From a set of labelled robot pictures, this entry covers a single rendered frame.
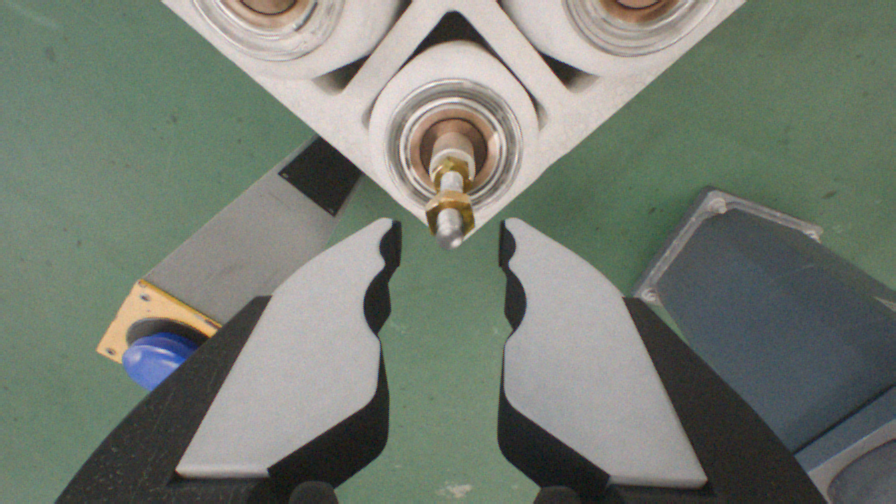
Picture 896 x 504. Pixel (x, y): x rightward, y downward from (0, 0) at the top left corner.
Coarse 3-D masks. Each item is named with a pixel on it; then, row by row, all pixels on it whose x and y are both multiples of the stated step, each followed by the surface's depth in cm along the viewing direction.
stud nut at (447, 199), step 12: (444, 192) 13; (456, 192) 14; (432, 204) 13; (444, 204) 13; (456, 204) 13; (468, 204) 13; (432, 216) 13; (468, 216) 13; (432, 228) 14; (468, 228) 14
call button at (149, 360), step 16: (160, 336) 19; (176, 336) 19; (128, 352) 18; (144, 352) 18; (160, 352) 18; (176, 352) 18; (192, 352) 19; (128, 368) 19; (144, 368) 19; (160, 368) 18; (144, 384) 19
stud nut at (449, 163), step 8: (448, 160) 16; (456, 160) 17; (464, 160) 17; (440, 168) 16; (448, 168) 16; (456, 168) 16; (464, 168) 16; (432, 176) 17; (440, 176) 17; (464, 176) 17; (440, 184) 17; (464, 184) 17; (464, 192) 17
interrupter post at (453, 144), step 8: (448, 136) 19; (456, 136) 19; (464, 136) 20; (440, 144) 18; (448, 144) 18; (456, 144) 18; (464, 144) 18; (440, 152) 17; (448, 152) 17; (456, 152) 17; (464, 152) 17; (472, 152) 19; (432, 160) 18; (440, 160) 17; (472, 160) 17; (432, 168) 18; (472, 168) 18; (472, 176) 18
